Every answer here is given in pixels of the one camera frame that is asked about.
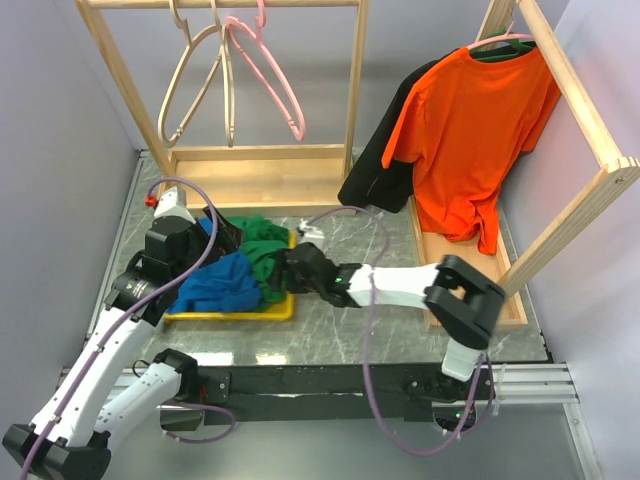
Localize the purple cable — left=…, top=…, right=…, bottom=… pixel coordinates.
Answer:
left=19, top=177, right=236, bottom=476
left=305, top=205, right=501, bottom=457

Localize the back wooden clothes rack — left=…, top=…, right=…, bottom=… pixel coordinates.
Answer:
left=76, top=1, right=369, bottom=216

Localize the left beige wooden hanger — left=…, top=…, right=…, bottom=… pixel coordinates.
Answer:
left=156, top=0, right=223, bottom=149

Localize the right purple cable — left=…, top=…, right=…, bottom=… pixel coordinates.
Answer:
left=305, top=205, right=501, bottom=457

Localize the right wooden clothes rack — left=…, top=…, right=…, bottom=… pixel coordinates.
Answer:
left=417, top=1, right=639, bottom=336

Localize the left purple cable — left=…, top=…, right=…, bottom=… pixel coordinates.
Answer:
left=19, top=177, right=236, bottom=476

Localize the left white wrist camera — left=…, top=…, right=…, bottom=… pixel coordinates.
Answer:
left=144, top=186, right=194, bottom=222

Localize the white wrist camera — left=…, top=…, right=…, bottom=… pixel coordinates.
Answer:
left=144, top=186, right=194, bottom=222
left=296, top=221, right=325, bottom=250

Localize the pink hanger on back rack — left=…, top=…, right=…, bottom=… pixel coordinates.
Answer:
left=224, top=0, right=306, bottom=142

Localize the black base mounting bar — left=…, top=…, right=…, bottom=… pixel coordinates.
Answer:
left=191, top=363, right=471, bottom=422

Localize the black shirt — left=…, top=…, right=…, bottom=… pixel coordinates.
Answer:
left=337, top=45, right=536, bottom=214

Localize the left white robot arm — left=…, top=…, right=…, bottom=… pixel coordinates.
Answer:
left=2, top=206, right=241, bottom=479

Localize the orange t-shirt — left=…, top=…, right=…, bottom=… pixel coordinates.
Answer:
left=381, top=48, right=560, bottom=255

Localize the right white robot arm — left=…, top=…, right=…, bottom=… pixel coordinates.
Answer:
left=270, top=242, right=506, bottom=398

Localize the yellow plastic tray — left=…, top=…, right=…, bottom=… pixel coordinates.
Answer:
left=166, top=233, right=295, bottom=321

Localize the green hanger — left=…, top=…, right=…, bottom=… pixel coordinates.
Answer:
left=468, top=38, right=536, bottom=63

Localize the wooden clothes rack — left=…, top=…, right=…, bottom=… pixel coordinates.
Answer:
left=417, top=1, right=639, bottom=336
left=76, top=1, right=369, bottom=216

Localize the blue tank top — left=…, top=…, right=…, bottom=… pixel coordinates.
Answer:
left=167, top=251, right=263, bottom=314

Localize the beige wooden hanger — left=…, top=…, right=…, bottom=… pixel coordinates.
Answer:
left=210, top=0, right=236, bottom=148
left=156, top=0, right=223, bottom=149

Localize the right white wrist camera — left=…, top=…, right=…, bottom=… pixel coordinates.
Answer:
left=296, top=221, right=325, bottom=250

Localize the middle beige wooden hanger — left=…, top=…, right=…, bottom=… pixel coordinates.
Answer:
left=210, top=0, right=236, bottom=148

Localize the green shirt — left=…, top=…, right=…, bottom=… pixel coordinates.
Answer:
left=229, top=216, right=289, bottom=311

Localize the pink hanger under orange shirt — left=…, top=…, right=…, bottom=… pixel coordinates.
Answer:
left=467, top=20, right=535, bottom=51

